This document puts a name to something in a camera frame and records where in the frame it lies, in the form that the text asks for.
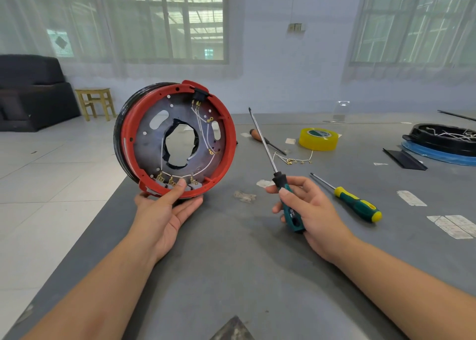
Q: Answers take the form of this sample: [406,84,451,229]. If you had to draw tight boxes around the black flat plate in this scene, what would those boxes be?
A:
[383,147,428,172]

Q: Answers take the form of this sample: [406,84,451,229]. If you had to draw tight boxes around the wide white tape strips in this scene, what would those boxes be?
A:
[427,214,476,240]

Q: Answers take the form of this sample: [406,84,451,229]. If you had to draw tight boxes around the yellow tape roll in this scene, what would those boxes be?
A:
[299,128,342,152]

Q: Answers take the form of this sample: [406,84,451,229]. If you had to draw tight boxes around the person's right forearm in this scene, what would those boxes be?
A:
[331,235,476,340]

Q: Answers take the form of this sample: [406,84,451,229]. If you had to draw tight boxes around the orange handle screwdriver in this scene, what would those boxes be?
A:
[249,128,287,156]

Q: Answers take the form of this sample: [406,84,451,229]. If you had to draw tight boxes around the red round appliance base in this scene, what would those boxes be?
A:
[114,80,238,200]

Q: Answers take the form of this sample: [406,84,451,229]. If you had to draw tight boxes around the person's left hand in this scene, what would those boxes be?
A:
[128,178,204,266]

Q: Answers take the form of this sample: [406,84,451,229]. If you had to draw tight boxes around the blue ring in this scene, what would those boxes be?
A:
[401,141,476,166]

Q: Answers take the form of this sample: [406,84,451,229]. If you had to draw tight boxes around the thin black rod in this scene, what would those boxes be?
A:
[438,110,476,123]

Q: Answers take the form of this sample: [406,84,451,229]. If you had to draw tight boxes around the black round appliance part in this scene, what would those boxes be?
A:
[405,123,476,157]

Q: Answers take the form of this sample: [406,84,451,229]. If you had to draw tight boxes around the person's right hand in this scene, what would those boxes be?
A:
[265,175,354,266]

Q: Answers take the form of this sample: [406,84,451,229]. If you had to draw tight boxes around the small wooden stool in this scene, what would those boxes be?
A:
[74,88,117,123]

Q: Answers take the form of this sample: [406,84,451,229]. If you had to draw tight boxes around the green yellow handle screwdriver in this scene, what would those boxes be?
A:
[310,172,384,224]

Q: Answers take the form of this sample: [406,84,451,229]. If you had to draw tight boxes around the teal handle screwdriver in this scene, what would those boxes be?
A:
[247,107,306,234]

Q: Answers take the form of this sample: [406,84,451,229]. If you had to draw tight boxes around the sheer white curtain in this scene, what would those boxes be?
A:
[342,0,476,84]
[0,0,245,80]

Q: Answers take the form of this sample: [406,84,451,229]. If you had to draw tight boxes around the large barred window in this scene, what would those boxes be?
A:
[45,0,228,62]
[353,0,476,65]

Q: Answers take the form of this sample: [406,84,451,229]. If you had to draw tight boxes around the person's left forearm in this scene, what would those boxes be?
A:
[22,235,161,340]

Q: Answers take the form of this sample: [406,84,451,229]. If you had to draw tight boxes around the narrow white tape strip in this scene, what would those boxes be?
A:
[396,190,428,207]

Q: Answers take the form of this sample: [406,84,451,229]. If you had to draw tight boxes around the black armchair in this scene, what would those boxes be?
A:
[0,55,81,133]

